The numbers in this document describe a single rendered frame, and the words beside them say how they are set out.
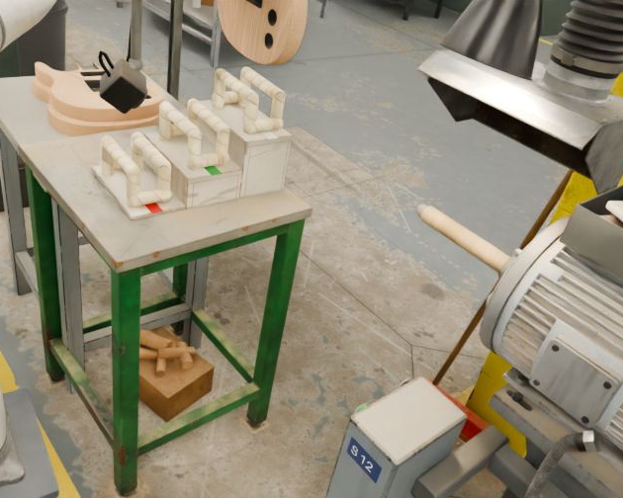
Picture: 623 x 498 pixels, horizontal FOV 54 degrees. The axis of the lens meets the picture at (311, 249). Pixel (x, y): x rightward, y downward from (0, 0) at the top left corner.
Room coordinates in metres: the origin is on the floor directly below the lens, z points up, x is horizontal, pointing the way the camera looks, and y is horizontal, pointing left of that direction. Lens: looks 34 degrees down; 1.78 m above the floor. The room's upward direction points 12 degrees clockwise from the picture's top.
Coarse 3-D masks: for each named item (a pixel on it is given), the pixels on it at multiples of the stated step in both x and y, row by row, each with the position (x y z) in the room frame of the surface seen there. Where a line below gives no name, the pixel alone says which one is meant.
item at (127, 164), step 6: (102, 138) 1.40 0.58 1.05; (108, 138) 1.40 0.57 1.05; (102, 144) 1.39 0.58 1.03; (108, 144) 1.37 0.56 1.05; (114, 144) 1.37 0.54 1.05; (108, 150) 1.36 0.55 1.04; (114, 150) 1.35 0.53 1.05; (120, 150) 1.35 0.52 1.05; (114, 156) 1.34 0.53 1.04; (120, 156) 1.32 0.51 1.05; (126, 156) 1.32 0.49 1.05; (120, 162) 1.31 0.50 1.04; (126, 162) 1.30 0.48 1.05; (132, 162) 1.30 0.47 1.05; (126, 168) 1.28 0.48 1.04; (132, 168) 1.28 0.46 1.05; (138, 168) 1.29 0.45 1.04; (132, 174) 1.27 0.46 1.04
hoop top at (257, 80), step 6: (246, 72) 1.66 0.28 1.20; (252, 72) 1.65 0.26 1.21; (246, 78) 1.65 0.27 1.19; (252, 78) 1.63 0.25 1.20; (258, 78) 1.62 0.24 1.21; (264, 78) 1.62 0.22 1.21; (258, 84) 1.61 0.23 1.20; (264, 84) 1.59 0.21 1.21; (270, 84) 1.59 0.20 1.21; (264, 90) 1.58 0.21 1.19; (270, 90) 1.57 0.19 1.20; (276, 90) 1.56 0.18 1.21; (270, 96) 1.57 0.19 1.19; (276, 96) 1.55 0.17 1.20; (282, 96) 1.55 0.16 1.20
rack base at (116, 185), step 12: (96, 168) 1.42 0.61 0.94; (144, 168) 1.48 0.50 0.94; (108, 180) 1.38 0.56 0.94; (120, 180) 1.39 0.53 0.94; (144, 180) 1.42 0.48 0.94; (156, 180) 1.43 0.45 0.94; (120, 192) 1.33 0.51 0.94; (120, 204) 1.28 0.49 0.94; (168, 204) 1.32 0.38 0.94; (180, 204) 1.34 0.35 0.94; (132, 216) 1.23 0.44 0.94; (144, 216) 1.26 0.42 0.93
